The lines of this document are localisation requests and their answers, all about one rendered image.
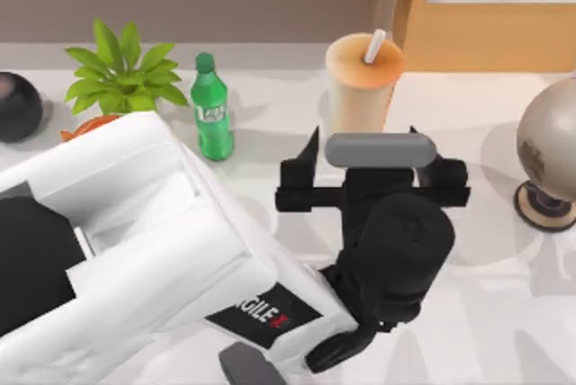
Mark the pale grey rounded box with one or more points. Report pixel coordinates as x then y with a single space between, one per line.
380 150

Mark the beige cup with straw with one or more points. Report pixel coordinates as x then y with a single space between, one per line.
360 88

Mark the green bottle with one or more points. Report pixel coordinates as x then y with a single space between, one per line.
211 110

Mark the silver globe on stand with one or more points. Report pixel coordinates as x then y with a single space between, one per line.
551 124

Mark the wooden drawer front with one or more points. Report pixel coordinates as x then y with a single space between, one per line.
495 38

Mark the wooden cupboard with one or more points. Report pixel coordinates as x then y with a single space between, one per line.
490 34

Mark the green plant in orange pot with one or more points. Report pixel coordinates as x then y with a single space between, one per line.
121 74

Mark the black round speaker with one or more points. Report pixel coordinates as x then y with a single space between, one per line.
18 108

